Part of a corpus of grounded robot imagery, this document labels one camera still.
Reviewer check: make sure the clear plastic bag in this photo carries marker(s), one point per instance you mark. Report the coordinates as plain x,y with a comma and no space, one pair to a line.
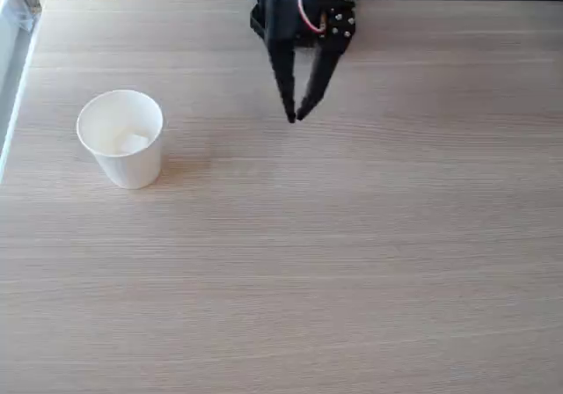
15,2

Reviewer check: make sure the white cube block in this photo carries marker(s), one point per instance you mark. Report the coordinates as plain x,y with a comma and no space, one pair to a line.
132,144

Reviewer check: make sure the white paper cup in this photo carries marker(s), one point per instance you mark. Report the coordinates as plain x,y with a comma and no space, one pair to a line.
125,161

